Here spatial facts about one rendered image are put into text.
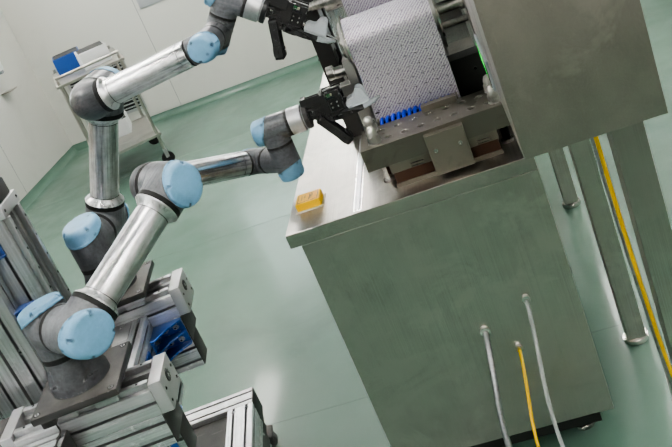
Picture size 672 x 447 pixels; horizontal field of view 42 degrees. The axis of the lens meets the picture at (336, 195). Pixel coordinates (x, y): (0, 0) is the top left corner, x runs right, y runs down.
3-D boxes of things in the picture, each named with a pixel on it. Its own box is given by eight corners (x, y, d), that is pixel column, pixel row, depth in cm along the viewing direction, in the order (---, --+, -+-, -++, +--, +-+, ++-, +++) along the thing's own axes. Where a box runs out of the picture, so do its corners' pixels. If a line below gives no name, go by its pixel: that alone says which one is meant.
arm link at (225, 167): (115, 210, 227) (258, 178, 261) (138, 210, 219) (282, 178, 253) (108, 166, 226) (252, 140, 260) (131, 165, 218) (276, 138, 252)
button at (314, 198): (300, 202, 243) (297, 195, 242) (323, 195, 241) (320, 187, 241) (298, 213, 236) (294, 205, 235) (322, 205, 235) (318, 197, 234)
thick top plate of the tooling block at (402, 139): (369, 151, 238) (361, 131, 236) (511, 102, 231) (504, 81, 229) (368, 173, 224) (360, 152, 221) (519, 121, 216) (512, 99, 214)
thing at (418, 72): (378, 124, 239) (354, 62, 233) (460, 96, 235) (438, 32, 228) (378, 125, 239) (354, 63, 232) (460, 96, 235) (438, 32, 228)
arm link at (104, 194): (77, 247, 264) (71, 75, 240) (95, 225, 277) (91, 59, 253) (115, 253, 263) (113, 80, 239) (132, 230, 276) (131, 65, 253)
